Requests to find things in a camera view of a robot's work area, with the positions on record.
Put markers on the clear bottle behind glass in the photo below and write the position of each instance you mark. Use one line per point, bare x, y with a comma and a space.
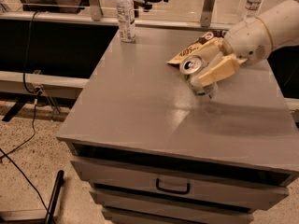
251, 8

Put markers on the black drawer handle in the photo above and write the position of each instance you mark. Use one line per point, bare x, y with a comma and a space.
172, 188

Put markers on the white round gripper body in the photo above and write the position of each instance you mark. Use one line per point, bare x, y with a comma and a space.
249, 43

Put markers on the silver 7up soda can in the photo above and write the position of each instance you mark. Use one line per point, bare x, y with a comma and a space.
190, 68

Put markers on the black metal stand leg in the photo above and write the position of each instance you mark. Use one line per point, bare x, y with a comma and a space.
37, 216

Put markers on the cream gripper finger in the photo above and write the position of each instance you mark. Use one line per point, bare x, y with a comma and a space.
226, 67
210, 53

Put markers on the right metal glass bracket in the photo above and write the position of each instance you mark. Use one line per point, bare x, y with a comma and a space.
207, 11

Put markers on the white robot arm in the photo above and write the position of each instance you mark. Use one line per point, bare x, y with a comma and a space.
282, 22

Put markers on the left metal glass bracket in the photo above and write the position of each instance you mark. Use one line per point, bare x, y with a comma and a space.
95, 8

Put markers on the yellow brown chip bag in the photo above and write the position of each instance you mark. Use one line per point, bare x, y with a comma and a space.
196, 45

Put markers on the grey drawer cabinet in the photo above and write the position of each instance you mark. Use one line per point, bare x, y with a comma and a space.
137, 120

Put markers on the clear bottle on cabinet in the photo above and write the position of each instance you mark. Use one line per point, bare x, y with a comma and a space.
126, 20

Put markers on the metal glass bracket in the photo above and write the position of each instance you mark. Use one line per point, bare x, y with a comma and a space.
95, 8
207, 11

